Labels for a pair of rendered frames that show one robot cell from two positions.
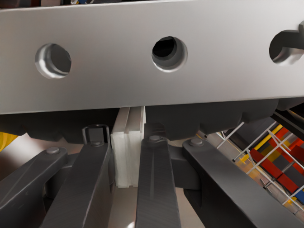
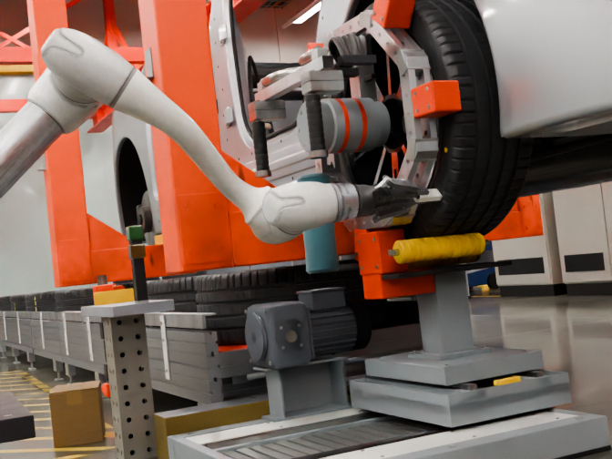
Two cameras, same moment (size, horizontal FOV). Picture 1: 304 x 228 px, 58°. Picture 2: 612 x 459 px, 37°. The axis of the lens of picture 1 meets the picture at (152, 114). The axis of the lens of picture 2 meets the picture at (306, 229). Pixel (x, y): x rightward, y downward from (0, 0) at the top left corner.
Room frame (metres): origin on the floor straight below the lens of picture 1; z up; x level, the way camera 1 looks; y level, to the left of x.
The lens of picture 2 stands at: (-0.61, -2.07, 0.51)
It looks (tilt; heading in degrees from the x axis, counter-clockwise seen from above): 2 degrees up; 77
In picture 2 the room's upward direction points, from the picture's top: 6 degrees counter-clockwise
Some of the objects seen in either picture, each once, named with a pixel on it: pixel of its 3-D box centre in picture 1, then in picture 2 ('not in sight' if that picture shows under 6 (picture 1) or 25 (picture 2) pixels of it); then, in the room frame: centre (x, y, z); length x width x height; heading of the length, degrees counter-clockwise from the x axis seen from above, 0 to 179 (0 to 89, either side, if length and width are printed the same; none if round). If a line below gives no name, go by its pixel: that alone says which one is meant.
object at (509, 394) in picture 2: not in sight; (453, 390); (0.26, 0.24, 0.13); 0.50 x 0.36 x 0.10; 102
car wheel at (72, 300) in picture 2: not in sight; (110, 303); (-0.58, 3.74, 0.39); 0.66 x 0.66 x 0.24
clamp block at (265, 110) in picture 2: not in sight; (267, 110); (-0.14, 0.33, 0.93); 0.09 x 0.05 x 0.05; 12
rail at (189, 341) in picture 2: not in sight; (119, 338); (-0.57, 1.87, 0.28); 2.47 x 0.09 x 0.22; 102
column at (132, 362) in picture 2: not in sight; (129, 384); (-0.57, 0.68, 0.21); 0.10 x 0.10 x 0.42; 12
